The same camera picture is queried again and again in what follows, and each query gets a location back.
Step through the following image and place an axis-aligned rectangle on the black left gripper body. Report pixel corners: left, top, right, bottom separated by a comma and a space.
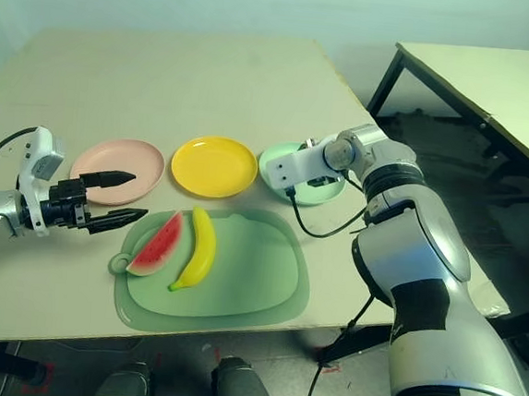
39, 176, 94, 233

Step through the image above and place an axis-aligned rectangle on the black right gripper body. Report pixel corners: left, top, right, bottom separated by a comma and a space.
309, 174, 342, 191

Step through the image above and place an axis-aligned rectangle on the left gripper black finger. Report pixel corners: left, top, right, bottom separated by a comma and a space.
85, 203, 150, 240
78, 167, 137, 192

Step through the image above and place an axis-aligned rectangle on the toy watermelon slice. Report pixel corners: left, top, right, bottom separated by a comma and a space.
126, 206, 185, 281

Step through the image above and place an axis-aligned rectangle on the toy yellow banana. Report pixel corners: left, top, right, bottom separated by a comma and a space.
166, 204, 221, 296

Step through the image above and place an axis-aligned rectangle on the mint green plastic plate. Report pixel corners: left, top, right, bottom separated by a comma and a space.
255, 138, 350, 210

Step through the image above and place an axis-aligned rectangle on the pink plastic plate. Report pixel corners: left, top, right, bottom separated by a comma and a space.
66, 133, 167, 212

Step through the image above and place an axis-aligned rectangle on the yellow plastic plate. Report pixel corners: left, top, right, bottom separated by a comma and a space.
167, 132, 261, 203

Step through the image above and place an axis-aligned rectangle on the green cutting board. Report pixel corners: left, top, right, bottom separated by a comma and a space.
102, 196, 319, 347

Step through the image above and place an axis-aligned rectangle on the black table foot bar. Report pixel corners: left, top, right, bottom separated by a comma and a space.
317, 322, 396, 370
0, 343, 51, 387

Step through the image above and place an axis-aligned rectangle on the clear plastic film scrap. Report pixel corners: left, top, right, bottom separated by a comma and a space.
469, 277, 516, 321

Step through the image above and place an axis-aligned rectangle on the grey robot right leg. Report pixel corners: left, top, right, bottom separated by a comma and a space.
209, 354, 286, 396

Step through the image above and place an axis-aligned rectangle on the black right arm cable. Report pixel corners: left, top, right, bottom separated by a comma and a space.
268, 170, 414, 396

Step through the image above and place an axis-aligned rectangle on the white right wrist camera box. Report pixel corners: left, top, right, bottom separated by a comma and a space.
264, 136, 344, 198

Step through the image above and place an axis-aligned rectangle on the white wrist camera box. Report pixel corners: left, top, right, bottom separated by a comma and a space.
10, 124, 68, 240
264, 136, 344, 198

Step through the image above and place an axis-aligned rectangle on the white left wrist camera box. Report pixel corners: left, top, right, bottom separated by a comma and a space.
10, 124, 68, 240

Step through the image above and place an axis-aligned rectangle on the side table with black frame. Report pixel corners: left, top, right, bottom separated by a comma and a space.
362, 38, 529, 185

